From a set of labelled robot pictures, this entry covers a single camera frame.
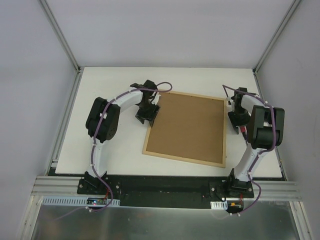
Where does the red handled screwdriver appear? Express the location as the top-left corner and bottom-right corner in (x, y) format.
(239, 126), (247, 141)

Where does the wooden picture frame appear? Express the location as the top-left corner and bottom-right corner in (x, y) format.
(142, 91), (227, 168)

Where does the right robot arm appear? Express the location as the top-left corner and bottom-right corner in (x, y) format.
(222, 85), (285, 198)

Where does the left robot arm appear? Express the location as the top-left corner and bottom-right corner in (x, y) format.
(84, 80), (160, 195)

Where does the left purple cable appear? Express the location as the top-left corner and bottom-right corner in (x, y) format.
(49, 81), (173, 221)

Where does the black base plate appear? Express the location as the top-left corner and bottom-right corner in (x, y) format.
(77, 173), (254, 209)

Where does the right white cable duct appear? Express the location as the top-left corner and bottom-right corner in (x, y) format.
(210, 201), (228, 211)

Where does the white cable duct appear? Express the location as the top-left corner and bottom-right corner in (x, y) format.
(210, 201), (228, 211)
(42, 196), (121, 208)

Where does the right aluminium corner post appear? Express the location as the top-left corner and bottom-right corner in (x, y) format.
(252, 0), (303, 76)

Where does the aluminium corner post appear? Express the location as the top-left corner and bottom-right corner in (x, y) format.
(252, 0), (303, 76)
(37, 0), (81, 73)

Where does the aluminium rail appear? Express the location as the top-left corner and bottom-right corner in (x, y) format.
(31, 176), (81, 196)

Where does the left white cable duct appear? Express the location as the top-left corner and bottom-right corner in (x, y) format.
(42, 196), (121, 208)

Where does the left aluminium corner post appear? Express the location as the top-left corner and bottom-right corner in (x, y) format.
(37, 0), (81, 73)

